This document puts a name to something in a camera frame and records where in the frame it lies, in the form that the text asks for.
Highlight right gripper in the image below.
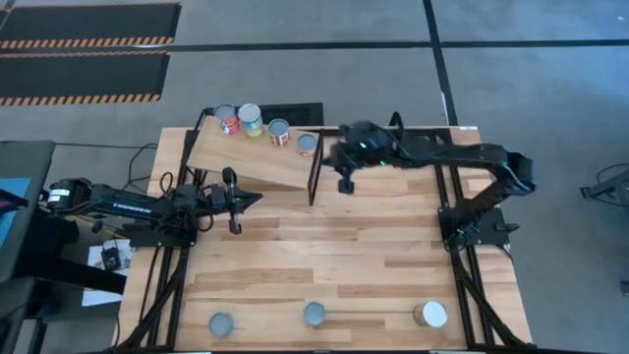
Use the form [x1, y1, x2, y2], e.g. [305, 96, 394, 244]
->
[323, 121, 394, 195]

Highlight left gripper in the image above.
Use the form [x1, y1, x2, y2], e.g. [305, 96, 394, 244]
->
[221, 166, 263, 236]

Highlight short tuna can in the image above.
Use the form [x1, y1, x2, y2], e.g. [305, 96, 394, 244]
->
[296, 133, 318, 157]

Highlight red white labelled can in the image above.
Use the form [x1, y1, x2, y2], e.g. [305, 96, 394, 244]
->
[267, 118, 291, 148]

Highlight teal yellow labelled can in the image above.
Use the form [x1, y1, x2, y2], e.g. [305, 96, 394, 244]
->
[237, 102, 264, 140]

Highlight red mixed fruit can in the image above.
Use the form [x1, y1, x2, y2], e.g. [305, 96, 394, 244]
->
[213, 102, 242, 136]

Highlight grey-topped tin can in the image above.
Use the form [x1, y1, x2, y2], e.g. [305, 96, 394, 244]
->
[303, 301, 328, 328]

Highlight tall green orange-print can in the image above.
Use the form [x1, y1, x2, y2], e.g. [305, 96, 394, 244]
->
[412, 300, 449, 329]

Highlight wooden shelf board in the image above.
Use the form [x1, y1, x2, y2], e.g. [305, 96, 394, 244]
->
[186, 115, 320, 191]

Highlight black floor grate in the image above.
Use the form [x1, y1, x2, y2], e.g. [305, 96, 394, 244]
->
[259, 101, 325, 127]

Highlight small black device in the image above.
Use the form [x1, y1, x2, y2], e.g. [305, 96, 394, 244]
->
[100, 247, 122, 270]

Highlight white paper sheet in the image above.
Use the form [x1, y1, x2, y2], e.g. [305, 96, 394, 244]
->
[82, 239, 135, 307]

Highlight black desk beam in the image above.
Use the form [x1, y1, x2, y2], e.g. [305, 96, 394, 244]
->
[19, 245, 128, 296]

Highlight black hazard-striped floor mat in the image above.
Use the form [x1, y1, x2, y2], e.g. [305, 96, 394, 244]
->
[0, 2, 182, 50]
[0, 50, 172, 107]

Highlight blue panel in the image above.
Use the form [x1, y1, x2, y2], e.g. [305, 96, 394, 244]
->
[0, 177, 31, 250]

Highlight black frame wooden shelf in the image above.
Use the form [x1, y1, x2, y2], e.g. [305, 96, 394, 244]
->
[182, 110, 325, 207]

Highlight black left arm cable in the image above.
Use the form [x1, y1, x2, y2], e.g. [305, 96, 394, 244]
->
[157, 170, 217, 233]

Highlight black aluminium rig frame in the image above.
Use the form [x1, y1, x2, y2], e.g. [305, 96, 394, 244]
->
[112, 125, 535, 354]

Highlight thin black floor cable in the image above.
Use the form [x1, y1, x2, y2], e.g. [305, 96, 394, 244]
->
[126, 142, 159, 196]

